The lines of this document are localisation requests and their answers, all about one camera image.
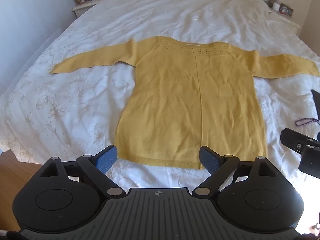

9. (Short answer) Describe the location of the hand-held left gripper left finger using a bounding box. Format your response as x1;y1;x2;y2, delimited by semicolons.
40;145;127;197

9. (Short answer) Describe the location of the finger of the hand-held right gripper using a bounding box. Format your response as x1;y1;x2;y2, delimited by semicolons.
280;128;320;178
311;89;320;120

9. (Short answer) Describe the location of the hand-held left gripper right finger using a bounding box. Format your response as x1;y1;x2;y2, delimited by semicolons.
192;145;277;197

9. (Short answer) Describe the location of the yellow knit sweater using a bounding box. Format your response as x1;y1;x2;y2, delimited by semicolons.
51;36;320;170

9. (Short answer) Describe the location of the white nightstand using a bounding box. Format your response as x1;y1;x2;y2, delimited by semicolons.
72;0;118;18
262;0;302;34

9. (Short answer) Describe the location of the purple braided cord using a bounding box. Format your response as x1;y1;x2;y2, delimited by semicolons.
295;118;320;127

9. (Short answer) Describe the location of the dark picture frame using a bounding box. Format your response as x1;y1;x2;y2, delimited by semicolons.
279;3;294;18

